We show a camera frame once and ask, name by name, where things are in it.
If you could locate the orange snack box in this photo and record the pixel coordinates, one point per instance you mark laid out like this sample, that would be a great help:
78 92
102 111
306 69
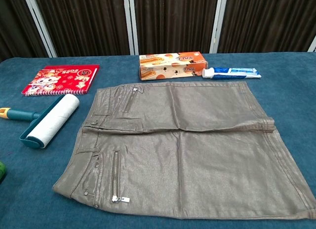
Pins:
170 64

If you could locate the grey brown zipper skirt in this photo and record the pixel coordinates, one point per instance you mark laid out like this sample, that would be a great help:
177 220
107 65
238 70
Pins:
197 152

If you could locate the blue white toothpaste tube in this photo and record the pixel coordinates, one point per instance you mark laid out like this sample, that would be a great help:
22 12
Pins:
232 73

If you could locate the dark folding screen panel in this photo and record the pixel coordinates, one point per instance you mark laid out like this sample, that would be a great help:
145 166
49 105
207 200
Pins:
14 24
172 19
266 19
84 21

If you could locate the red spiral calendar notebook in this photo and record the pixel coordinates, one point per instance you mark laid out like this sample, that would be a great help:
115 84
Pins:
61 79

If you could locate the blue table cloth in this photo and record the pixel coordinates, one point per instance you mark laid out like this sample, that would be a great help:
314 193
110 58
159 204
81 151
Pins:
284 103

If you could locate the green drink can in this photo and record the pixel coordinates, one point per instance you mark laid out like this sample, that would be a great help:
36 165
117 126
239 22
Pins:
2 172

